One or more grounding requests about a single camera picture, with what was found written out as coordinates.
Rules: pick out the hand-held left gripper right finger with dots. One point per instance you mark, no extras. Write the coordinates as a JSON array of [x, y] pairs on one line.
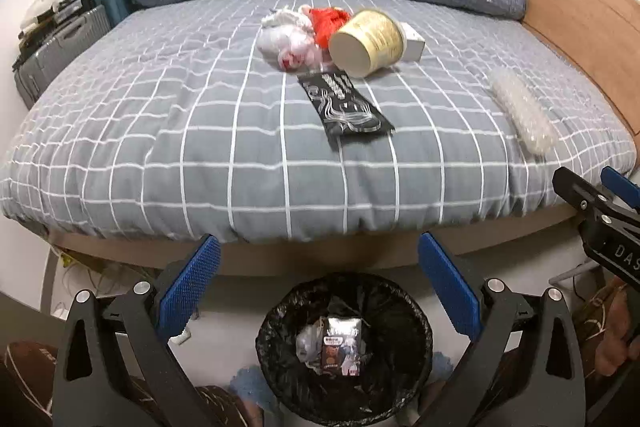
[[450, 292]]

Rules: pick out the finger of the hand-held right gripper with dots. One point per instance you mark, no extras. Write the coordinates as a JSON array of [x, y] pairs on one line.
[[580, 192], [620, 187]]

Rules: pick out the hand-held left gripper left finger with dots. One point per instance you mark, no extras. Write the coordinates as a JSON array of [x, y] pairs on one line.
[[187, 292]]

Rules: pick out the bin with black bag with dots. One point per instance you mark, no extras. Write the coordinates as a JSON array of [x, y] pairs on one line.
[[400, 347]]

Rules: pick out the clear bubble wrap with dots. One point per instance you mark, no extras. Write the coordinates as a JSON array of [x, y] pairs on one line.
[[520, 112]]

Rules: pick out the black patterned packet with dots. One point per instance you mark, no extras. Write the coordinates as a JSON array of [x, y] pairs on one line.
[[345, 107]]

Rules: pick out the small white box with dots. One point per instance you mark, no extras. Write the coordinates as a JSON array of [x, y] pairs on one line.
[[412, 47]]

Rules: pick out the gold paper cup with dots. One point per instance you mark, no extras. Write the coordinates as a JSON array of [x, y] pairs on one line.
[[372, 39]]

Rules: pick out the translucent white plastic bag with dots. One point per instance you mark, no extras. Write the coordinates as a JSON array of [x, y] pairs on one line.
[[290, 44]]

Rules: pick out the red plastic bag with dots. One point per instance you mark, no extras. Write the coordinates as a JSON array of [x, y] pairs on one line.
[[325, 24]]

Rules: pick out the person's right hand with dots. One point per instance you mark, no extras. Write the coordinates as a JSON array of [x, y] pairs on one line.
[[624, 337]]

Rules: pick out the grey metal tube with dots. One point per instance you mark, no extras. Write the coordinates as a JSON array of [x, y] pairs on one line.
[[575, 272]]

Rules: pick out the dark snack packet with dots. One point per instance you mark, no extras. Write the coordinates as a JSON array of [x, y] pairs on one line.
[[342, 347]]

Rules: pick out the clear plastic wrapper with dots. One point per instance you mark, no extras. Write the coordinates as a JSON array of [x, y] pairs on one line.
[[307, 344]]

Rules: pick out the grey metal leg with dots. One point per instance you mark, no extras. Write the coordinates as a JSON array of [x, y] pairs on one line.
[[50, 287]]

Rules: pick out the grey suitcase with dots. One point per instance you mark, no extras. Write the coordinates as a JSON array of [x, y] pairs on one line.
[[60, 47]]

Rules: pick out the white round object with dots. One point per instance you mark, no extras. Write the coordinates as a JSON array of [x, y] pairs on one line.
[[42, 4]]

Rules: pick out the wooden bed frame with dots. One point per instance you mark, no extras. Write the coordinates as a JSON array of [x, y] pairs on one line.
[[575, 7]]

